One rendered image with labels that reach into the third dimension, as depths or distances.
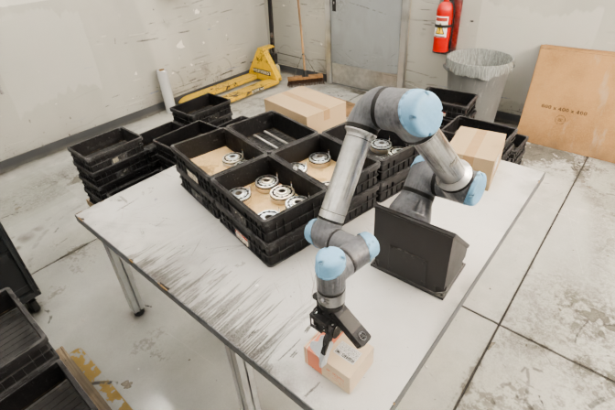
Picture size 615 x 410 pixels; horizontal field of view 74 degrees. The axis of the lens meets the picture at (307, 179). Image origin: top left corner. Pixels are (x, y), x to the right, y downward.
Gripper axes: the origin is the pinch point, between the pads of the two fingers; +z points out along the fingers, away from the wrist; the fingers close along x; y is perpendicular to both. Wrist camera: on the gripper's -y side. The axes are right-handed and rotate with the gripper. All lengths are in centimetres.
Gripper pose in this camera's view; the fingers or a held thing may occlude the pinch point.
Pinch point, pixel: (339, 350)
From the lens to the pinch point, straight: 127.0
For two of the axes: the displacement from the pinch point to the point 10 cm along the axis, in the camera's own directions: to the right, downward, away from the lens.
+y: -7.6, -3.1, 5.7
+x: -6.4, 4.4, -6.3
